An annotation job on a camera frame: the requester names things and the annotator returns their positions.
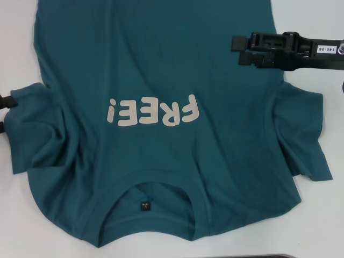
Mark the teal t-shirt with FREE print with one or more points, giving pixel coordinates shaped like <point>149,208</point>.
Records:
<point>161,67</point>

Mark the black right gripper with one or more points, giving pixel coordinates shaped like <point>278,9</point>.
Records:
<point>295,57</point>

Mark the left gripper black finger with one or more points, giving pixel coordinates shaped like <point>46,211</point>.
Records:
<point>2,127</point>
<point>8,102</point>

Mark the dark robot torso edge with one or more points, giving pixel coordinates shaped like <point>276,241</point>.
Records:
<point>242,256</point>

